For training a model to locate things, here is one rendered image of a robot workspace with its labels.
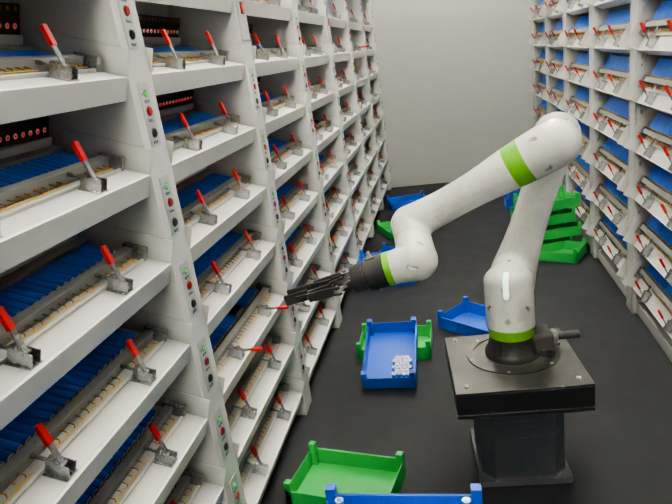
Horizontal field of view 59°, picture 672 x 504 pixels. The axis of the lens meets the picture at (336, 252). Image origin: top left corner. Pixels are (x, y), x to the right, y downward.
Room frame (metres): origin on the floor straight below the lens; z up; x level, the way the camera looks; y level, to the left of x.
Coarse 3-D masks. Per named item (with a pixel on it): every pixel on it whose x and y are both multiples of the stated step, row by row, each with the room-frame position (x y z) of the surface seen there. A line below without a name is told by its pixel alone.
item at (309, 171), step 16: (256, 32) 2.58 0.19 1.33; (272, 32) 2.57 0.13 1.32; (288, 32) 2.55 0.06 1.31; (304, 64) 2.63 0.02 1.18; (272, 80) 2.58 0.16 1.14; (288, 80) 2.56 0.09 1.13; (288, 128) 2.57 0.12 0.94; (304, 128) 2.55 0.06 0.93; (304, 176) 2.56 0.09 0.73; (320, 192) 2.58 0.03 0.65; (320, 208) 2.55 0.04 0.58; (320, 256) 2.56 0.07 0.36; (336, 320) 2.55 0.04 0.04
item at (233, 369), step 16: (256, 288) 1.86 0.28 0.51; (272, 288) 1.87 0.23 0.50; (272, 304) 1.79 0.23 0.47; (256, 320) 1.67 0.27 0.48; (272, 320) 1.72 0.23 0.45; (240, 336) 1.56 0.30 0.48; (256, 336) 1.57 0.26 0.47; (224, 368) 1.39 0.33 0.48; (240, 368) 1.41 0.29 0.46; (224, 384) 1.32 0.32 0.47; (224, 400) 1.30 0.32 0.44
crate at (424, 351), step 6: (366, 324) 2.38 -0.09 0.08; (366, 330) 2.37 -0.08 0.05; (420, 330) 2.34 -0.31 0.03; (426, 330) 2.33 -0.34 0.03; (420, 336) 2.34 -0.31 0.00; (426, 336) 2.33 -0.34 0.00; (432, 336) 2.32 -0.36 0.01; (360, 342) 2.21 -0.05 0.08; (420, 342) 2.28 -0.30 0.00; (426, 342) 2.14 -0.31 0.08; (360, 348) 2.20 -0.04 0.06; (420, 348) 2.15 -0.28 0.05; (426, 348) 2.14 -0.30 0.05; (360, 354) 2.20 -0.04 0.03; (420, 354) 2.15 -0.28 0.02; (426, 354) 2.14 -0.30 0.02; (360, 360) 2.20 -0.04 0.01
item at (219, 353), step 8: (264, 288) 1.84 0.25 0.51; (256, 296) 1.78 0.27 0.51; (264, 296) 1.81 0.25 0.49; (256, 304) 1.72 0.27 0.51; (248, 312) 1.66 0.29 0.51; (240, 320) 1.61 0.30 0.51; (232, 328) 1.56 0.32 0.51; (240, 328) 1.57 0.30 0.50; (248, 328) 1.59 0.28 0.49; (232, 336) 1.51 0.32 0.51; (224, 344) 1.46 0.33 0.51; (232, 344) 1.49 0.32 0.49; (216, 352) 1.42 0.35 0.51; (224, 352) 1.44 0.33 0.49; (216, 360) 1.38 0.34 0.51; (224, 360) 1.41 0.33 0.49
